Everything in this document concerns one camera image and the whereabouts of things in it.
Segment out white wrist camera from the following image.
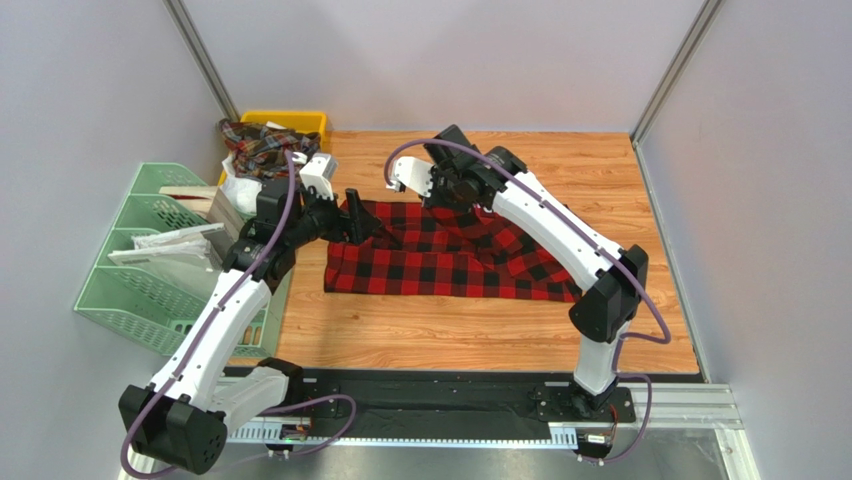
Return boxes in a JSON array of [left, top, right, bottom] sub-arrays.
[[292, 152, 338, 200], [387, 156, 433, 199]]

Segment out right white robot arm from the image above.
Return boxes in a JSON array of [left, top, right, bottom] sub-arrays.
[[385, 125, 648, 418]]

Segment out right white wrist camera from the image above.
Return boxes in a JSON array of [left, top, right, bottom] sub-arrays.
[[387, 156, 433, 199]]

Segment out papers in file rack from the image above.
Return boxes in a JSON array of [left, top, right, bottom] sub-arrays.
[[107, 223, 233, 299]]

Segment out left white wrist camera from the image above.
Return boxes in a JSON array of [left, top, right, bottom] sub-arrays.
[[292, 152, 338, 200]]

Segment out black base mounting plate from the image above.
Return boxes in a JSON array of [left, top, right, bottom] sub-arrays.
[[219, 365, 706, 441]]

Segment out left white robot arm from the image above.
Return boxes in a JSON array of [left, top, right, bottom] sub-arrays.
[[118, 176, 381, 479]]

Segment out green plastic file rack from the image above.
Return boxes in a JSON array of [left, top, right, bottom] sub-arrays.
[[73, 162, 294, 359]]

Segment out red black plaid shirt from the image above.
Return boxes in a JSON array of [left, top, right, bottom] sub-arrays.
[[324, 201, 582, 303]]

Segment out yellow plastic bin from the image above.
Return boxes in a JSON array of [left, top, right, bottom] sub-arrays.
[[228, 111, 330, 152]]

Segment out multicolour plaid shirt in bin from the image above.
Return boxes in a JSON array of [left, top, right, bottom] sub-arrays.
[[216, 119, 322, 181]]

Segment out brown book in rack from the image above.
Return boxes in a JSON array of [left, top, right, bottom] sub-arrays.
[[159, 186, 230, 221]]

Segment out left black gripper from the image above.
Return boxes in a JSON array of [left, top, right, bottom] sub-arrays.
[[285, 182, 380, 249]]

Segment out aluminium rail frame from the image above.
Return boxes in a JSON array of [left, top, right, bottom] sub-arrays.
[[118, 373, 760, 480]]

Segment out white cloth in bin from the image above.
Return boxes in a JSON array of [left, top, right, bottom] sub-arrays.
[[219, 153, 263, 216]]

